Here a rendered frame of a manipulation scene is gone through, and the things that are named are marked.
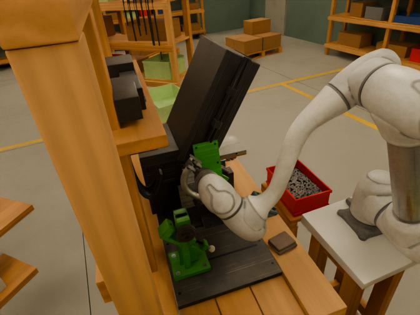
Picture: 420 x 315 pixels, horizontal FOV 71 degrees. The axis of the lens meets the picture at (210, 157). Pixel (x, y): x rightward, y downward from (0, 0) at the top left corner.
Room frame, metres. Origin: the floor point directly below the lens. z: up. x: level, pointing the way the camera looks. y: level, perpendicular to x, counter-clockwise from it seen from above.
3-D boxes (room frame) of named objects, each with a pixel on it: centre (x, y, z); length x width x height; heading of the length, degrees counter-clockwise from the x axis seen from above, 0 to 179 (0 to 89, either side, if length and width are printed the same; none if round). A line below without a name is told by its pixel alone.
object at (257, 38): (7.63, -1.30, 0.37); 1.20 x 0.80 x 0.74; 119
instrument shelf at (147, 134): (1.13, 0.35, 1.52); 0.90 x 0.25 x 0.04; 15
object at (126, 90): (0.86, 0.24, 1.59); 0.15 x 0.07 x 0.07; 15
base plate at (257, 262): (1.19, 0.10, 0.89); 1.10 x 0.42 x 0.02; 15
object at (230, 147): (1.29, 0.02, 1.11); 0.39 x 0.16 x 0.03; 105
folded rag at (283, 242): (0.84, -0.28, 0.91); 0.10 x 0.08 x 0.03; 115
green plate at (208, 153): (1.14, 0.02, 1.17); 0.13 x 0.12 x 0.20; 15
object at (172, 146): (1.26, 0.26, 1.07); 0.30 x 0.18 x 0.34; 15
